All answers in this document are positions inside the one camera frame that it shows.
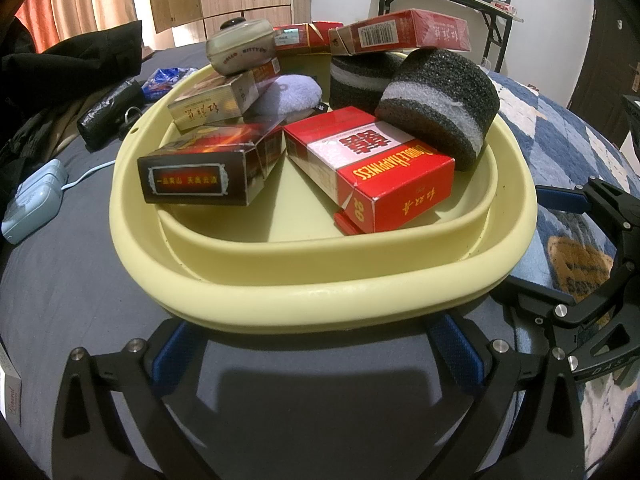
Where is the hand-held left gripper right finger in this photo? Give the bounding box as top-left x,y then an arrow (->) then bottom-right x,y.
426,312 -> 587,480

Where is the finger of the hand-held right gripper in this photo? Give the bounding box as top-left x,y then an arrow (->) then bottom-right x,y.
495,260 -> 640,386
535,177 -> 640,261

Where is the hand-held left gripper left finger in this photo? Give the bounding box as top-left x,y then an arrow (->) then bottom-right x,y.
51,320 -> 211,480

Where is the yellow plastic basin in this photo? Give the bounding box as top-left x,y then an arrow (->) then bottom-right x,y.
109,50 -> 540,333

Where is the black white-striped sponge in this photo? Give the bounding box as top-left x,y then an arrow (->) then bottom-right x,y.
375,49 -> 501,172
330,52 -> 408,116

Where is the red white cigarette box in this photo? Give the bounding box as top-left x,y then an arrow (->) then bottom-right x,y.
283,106 -> 456,235

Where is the dark brown orange cigarette box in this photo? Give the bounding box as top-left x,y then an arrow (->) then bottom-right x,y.
137,122 -> 286,207

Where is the red barcode cigarette box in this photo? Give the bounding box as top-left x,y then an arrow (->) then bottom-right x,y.
328,9 -> 472,56

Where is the purple powder puff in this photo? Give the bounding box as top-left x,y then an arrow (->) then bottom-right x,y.
250,74 -> 325,126

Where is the red gold cigarette box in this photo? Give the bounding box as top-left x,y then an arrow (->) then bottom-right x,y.
272,21 -> 346,57

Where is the cream tin case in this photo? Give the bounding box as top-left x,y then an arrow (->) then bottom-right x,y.
206,17 -> 277,77

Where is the blue white printed blanket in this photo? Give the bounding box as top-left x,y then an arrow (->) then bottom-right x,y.
480,70 -> 640,461

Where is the dark door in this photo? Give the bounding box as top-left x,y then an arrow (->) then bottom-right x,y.
565,0 -> 640,147

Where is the white card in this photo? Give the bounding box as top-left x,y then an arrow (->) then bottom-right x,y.
0,349 -> 24,427

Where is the light blue device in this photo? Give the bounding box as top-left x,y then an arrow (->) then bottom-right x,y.
1,159 -> 68,245

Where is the black plastic roll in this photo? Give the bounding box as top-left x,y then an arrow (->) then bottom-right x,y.
76,78 -> 146,150

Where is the blue packet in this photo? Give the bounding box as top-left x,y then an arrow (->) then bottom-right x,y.
141,66 -> 197,101

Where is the dark clothing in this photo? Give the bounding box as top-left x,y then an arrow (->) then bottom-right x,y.
0,20 -> 144,171

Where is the orange curtain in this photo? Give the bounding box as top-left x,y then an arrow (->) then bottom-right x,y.
15,0 -> 166,56

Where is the light blue cable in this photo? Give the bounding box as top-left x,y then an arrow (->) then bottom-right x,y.
62,159 -> 117,192

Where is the small metal ring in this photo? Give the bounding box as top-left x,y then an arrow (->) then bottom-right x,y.
119,105 -> 142,140

